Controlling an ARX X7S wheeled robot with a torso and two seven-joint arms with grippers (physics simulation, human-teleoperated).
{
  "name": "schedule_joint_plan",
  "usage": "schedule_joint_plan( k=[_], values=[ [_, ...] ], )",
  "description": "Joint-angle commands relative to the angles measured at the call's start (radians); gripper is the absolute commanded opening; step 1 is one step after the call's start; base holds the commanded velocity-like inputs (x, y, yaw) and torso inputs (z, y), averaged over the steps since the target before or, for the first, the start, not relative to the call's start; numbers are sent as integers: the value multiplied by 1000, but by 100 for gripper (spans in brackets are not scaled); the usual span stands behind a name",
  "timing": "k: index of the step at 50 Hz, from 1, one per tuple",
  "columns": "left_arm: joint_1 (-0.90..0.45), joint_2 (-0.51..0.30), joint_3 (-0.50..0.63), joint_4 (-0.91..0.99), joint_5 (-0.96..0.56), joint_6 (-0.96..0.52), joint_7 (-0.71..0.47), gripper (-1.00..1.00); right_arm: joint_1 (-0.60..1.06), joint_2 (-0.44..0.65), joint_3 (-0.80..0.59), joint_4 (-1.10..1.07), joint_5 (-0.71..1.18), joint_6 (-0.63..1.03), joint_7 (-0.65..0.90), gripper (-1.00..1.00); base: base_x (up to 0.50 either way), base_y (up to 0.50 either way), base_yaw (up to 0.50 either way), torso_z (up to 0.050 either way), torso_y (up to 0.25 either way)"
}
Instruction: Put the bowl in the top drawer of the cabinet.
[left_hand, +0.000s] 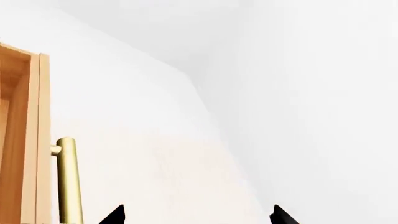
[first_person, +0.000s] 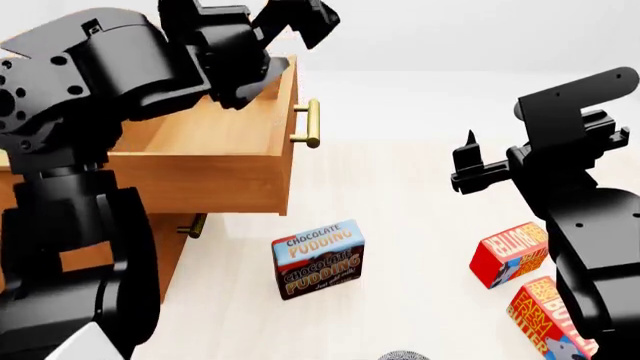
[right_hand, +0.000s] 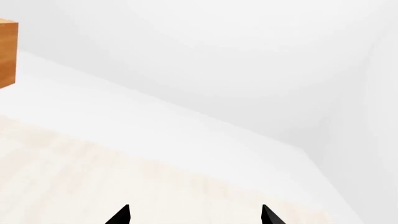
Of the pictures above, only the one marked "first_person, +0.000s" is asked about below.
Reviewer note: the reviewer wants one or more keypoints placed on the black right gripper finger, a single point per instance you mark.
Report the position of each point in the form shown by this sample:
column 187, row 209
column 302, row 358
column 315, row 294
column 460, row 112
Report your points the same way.
column 468, row 153
column 602, row 125

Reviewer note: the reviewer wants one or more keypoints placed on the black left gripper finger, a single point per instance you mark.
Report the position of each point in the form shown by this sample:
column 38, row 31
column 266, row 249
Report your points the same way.
column 235, row 98

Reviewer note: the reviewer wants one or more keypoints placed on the wooden drawer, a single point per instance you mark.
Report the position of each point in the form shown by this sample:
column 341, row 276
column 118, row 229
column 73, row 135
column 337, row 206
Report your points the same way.
column 215, row 165

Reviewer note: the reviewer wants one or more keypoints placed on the wooden cabinet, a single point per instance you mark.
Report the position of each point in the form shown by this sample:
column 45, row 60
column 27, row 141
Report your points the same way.
column 172, row 258

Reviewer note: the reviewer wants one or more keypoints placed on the red butter box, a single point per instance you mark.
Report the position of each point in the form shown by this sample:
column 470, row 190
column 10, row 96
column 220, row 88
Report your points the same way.
column 540, row 318
column 507, row 255

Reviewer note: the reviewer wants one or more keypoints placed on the chocolate pudding box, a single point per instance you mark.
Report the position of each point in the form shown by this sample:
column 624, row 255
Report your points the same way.
column 319, row 258

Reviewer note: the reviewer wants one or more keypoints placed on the grey round object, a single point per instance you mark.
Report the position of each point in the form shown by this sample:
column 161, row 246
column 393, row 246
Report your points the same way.
column 403, row 355

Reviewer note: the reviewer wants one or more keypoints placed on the white robot torso panel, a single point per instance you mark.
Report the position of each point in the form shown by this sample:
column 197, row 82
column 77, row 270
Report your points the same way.
column 85, row 343

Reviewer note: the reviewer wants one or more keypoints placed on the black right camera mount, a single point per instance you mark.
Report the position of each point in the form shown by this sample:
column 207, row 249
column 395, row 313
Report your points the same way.
column 565, row 112

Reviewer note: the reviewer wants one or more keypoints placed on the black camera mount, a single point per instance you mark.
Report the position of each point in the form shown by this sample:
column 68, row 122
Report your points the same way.
column 565, row 112
column 300, row 20

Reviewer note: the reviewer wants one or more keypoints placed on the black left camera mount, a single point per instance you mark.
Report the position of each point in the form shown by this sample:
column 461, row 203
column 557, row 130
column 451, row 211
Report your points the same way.
column 300, row 20

